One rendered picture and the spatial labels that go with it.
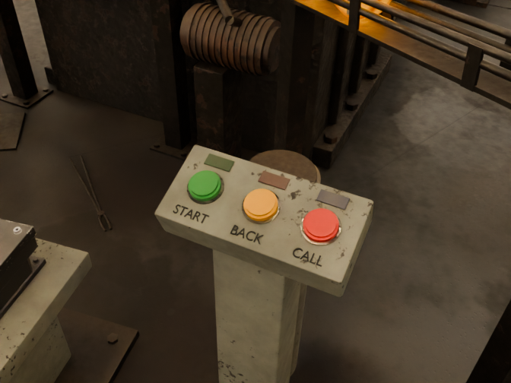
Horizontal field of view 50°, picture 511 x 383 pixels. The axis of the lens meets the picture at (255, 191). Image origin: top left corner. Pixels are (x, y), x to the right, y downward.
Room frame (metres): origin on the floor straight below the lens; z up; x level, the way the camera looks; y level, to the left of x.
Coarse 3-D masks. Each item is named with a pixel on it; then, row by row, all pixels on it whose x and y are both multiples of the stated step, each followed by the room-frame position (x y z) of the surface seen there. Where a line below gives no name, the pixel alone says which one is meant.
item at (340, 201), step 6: (324, 192) 0.48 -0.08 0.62; (330, 192) 0.48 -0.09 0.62; (318, 198) 0.47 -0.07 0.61; (324, 198) 0.47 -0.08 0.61; (330, 198) 0.47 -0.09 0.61; (336, 198) 0.47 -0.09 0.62; (342, 198) 0.47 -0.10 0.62; (348, 198) 0.47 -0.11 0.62; (330, 204) 0.47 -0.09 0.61; (336, 204) 0.46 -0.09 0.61; (342, 204) 0.46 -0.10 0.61
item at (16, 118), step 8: (24, 112) 1.52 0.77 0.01; (0, 120) 1.48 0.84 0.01; (8, 120) 1.48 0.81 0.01; (16, 120) 1.48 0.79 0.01; (0, 128) 1.43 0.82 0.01; (8, 128) 1.43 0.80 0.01; (16, 128) 1.43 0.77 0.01; (0, 136) 1.39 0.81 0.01; (8, 136) 1.39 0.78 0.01; (16, 136) 1.39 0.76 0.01; (0, 144) 1.35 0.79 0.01; (8, 144) 1.35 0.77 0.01; (16, 144) 1.35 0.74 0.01
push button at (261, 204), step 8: (256, 192) 0.48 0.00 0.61; (264, 192) 0.48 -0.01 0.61; (272, 192) 0.48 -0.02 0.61; (248, 200) 0.47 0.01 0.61; (256, 200) 0.47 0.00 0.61; (264, 200) 0.47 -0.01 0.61; (272, 200) 0.47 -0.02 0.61; (248, 208) 0.46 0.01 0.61; (256, 208) 0.46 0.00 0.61; (264, 208) 0.46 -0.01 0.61; (272, 208) 0.46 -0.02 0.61; (248, 216) 0.46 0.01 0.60; (256, 216) 0.45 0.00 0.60; (264, 216) 0.45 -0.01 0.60; (272, 216) 0.46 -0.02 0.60
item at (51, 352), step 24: (72, 312) 0.73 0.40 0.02; (48, 336) 0.58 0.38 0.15; (72, 336) 0.67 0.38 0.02; (96, 336) 0.67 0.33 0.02; (120, 336) 0.67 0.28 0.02; (24, 360) 0.52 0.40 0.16; (48, 360) 0.56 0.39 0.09; (72, 360) 0.61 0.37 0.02; (96, 360) 0.61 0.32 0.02; (120, 360) 0.61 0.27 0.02
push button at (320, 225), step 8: (320, 208) 0.46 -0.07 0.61; (312, 216) 0.45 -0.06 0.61; (320, 216) 0.44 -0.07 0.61; (328, 216) 0.44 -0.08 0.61; (304, 224) 0.44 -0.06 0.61; (312, 224) 0.44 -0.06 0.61; (320, 224) 0.43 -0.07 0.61; (328, 224) 0.43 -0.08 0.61; (336, 224) 0.44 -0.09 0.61; (304, 232) 0.43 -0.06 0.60; (312, 232) 0.43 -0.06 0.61; (320, 232) 0.43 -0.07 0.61; (328, 232) 0.42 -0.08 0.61; (336, 232) 0.43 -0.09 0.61; (320, 240) 0.42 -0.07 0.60; (328, 240) 0.42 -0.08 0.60
